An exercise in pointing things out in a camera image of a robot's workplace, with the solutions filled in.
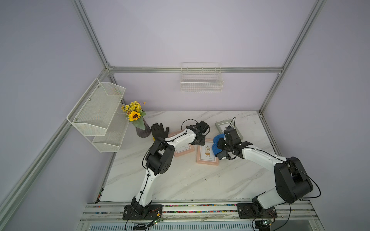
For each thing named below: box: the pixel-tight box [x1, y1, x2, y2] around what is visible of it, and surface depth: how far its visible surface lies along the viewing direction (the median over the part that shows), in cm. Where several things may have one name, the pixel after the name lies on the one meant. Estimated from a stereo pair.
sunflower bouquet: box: [121, 101, 146, 130], surface depth 87 cm
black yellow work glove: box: [150, 122, 170, 145], surface depth 107 cm
